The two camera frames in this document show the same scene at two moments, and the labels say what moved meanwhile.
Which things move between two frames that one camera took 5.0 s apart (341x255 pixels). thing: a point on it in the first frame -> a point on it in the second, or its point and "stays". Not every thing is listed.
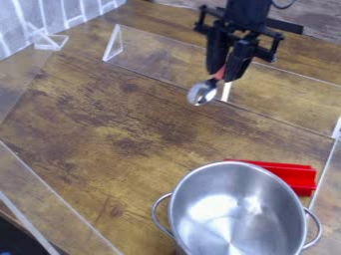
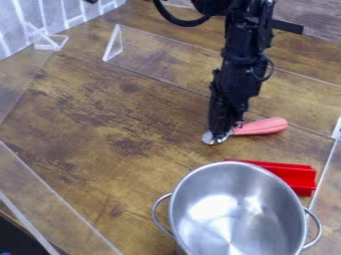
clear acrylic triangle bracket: x=116 y=44 stays
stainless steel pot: x=236 y=208 stays
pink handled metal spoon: x=203 y=91 -> x=260 y=127
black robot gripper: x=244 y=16 -> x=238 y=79
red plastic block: x=300 y=176 stays
